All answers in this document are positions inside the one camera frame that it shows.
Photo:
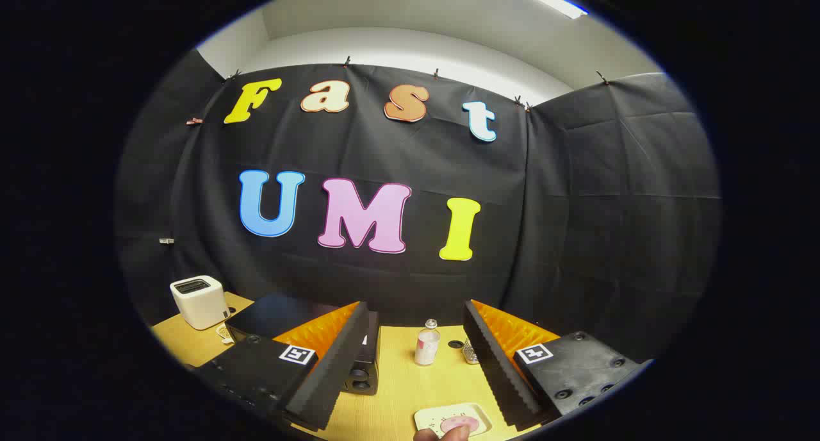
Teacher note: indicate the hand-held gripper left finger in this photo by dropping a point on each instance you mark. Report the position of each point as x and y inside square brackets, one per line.
[333, 370]

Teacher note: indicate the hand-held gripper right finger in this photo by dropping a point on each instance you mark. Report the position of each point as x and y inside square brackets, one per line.
[496, 370]

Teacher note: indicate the pink round food slice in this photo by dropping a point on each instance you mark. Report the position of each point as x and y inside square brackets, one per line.
[462, 423]

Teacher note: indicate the cream square plate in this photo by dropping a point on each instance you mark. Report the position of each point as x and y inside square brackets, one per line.
[430, 418]

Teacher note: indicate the black toaster oven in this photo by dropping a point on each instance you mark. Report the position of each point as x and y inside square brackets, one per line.
[272, 316]

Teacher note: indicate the white toaster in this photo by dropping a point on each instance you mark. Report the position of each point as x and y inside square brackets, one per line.
[200, 303]

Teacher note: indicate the clear glass bottle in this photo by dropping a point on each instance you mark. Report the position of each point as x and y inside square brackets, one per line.
[426, 348]

